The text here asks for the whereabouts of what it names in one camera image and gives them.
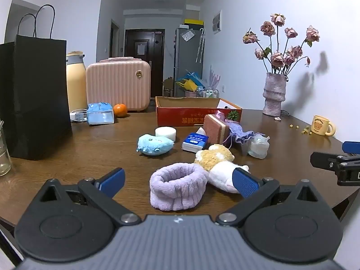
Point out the black paper bag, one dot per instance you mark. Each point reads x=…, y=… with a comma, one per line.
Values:
x=33, y=98

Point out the yellow bear mug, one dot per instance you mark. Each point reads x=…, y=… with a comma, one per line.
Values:
x=320, y=125

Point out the purple fluffy headband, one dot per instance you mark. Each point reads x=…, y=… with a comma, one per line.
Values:
x=180, y=194

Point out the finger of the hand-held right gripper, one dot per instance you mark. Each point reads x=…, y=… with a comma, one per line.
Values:
x=351, y=147
x=323, y=160

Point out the light blue plush toy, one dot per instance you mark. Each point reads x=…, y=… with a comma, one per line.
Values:
x=154, y=145

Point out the plastic sheet on refrigerator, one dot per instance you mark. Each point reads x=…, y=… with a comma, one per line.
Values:
x=188, y=35

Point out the pile of blue yellow hangers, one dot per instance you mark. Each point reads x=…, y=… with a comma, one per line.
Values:
x=191, y=81

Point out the yellow box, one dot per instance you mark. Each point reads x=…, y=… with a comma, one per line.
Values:
x=193, y=22

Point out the dark brown entrance door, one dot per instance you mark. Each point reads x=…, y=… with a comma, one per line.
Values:
x=144, y=62

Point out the pink plastic bin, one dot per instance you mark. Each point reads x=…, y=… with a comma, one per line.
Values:
x=189, y=93

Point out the orange fruit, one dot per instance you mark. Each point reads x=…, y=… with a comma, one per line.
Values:
x=120, y=110

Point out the blue and white tissue packet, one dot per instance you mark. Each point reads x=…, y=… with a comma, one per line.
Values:
x=195, y=141

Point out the pink ribbed suitcase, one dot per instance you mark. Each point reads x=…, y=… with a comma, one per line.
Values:
x=118, y=84

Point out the red cardboard box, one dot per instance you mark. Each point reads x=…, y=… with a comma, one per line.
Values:
x=180, y=116

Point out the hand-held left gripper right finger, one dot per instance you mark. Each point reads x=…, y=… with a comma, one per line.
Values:
x=244, y=182

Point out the clear glass jar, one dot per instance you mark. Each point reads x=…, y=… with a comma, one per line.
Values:
x=4, y=157

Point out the white wall panel box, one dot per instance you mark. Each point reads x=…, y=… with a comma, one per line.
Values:
x=216, y=22

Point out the brown cardboard box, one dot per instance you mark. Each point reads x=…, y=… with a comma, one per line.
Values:
x=168, y=85

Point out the beige and white plush toy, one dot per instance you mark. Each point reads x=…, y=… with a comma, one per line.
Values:
x=215, y=160

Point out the blue soft tissue pack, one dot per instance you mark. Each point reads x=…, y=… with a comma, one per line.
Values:
x=99, y=115

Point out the interior side doorway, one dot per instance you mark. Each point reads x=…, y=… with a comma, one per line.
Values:
x=114, y=39

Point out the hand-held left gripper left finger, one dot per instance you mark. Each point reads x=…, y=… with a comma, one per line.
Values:
x=114, y=180

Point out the bunch of dried pink roses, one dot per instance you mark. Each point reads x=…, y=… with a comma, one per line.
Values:
x=277, y=57

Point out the purple wall decoration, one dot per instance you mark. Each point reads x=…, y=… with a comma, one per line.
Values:
x=214, y=77

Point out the scattered dried flower buds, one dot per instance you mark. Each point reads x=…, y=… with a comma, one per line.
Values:
x=305, y=130

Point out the pink textured vase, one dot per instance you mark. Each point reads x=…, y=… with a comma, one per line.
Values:
x=274, y=92

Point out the pink and white sponge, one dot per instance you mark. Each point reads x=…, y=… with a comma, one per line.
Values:
x=215, y=130

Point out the plastic-wrapped soft bundle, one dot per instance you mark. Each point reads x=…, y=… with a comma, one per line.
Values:
x=258, y=147

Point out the grey refrigerator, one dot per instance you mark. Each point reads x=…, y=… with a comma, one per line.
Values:
x=187, y=59

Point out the yellow thermos bottle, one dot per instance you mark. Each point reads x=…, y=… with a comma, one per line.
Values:
x=75, y=84

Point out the folded clear umbrella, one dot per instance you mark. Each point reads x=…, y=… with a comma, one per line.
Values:
x=200, y=45

